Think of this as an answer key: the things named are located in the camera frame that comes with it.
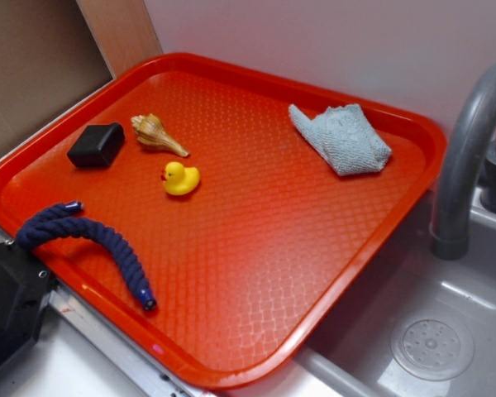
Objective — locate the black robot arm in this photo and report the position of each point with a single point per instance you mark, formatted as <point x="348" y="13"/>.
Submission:
<point x="25" y="286"/>

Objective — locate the yellow rubber duck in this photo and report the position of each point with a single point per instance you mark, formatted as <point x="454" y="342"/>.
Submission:
<point x="179" y="180"/>

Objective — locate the red plastic tray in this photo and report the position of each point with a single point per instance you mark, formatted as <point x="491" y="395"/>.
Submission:
<point x="248" y="264"/>

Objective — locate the light blue knitted cloth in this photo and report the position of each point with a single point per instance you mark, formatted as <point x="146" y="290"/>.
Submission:
<point x="344" y="138"/>

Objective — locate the tan conch seashell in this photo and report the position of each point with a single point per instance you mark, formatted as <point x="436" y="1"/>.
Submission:
<point x="151" y="134"/>

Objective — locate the black rectangular cup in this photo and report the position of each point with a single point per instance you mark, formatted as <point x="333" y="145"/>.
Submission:
<point x="97" y="146"/>

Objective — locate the grey plastic sink basin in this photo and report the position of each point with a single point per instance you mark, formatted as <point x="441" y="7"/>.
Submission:
<point x="412" y="324"/>

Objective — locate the grey plastic faucet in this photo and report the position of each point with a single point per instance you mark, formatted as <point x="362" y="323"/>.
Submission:
<point x="471" y="154"/>

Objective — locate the brown cardboard panel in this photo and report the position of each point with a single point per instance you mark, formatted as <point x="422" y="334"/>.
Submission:
<point x="49" y="61"/>

